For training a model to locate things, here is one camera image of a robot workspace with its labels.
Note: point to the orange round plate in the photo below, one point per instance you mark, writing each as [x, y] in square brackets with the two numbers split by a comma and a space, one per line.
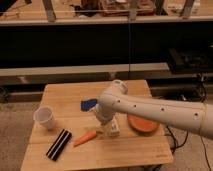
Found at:
[142, 125]

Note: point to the white plastic cup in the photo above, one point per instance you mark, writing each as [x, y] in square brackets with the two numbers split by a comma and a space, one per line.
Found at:
[44, 116]

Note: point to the wooden table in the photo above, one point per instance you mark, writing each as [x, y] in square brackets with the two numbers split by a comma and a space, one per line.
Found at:
[128, 150]

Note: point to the blue cloth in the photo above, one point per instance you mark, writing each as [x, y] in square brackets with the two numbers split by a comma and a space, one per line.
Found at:
[86, 105]

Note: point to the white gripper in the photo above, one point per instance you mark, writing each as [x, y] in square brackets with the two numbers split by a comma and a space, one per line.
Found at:
[105, 119]

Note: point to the black white striped block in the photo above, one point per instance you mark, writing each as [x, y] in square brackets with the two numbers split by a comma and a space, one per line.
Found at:
[59, 144]

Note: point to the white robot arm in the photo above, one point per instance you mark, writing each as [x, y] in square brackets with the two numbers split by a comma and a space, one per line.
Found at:
[194, 117]

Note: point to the orange carrot-shaped pepper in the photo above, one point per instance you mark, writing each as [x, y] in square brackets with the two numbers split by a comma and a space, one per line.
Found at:
[85, 138]

